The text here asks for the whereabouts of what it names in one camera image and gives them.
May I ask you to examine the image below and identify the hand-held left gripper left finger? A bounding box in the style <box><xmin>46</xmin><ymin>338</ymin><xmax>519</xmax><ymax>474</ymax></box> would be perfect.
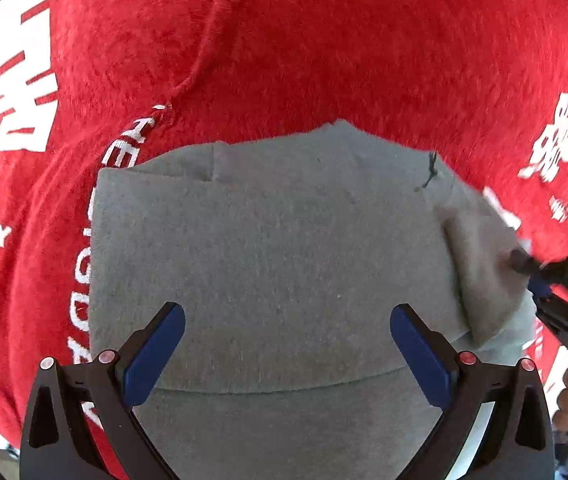
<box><xmin>20</xmin><ymin>301</ymin><xmax>186</xmax><ymax>480</ymax></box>

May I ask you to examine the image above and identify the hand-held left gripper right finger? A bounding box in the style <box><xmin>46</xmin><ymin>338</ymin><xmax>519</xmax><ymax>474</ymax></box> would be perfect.
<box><xmin>390</xmin><ymin>303</ymin><xmax>557</xmax><ymax>480</ymax></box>

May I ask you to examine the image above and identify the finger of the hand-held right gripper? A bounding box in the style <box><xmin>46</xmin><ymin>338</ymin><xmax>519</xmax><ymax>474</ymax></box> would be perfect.
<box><xmin>508</xmin><ymin>247</ymin><xmax>568</xmax><ymax>288</ymax></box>
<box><xmin>528</xmin><ymin>281</ymin><xmax>568</xmax><ymax>347</ymax></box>

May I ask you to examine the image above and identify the grey fleece garment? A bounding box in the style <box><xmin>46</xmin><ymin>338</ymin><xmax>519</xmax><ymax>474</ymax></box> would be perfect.
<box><xmin>86</xmin><ymin>119</ymin><xmax>537</xmax><ymax>480</ymax></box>

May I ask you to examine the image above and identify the red printed blanket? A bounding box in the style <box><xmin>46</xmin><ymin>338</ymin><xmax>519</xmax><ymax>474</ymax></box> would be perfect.
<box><xmin>0</xmin><ymin>0</ymin><xmax>568</xmax><ymax>478</ymax></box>

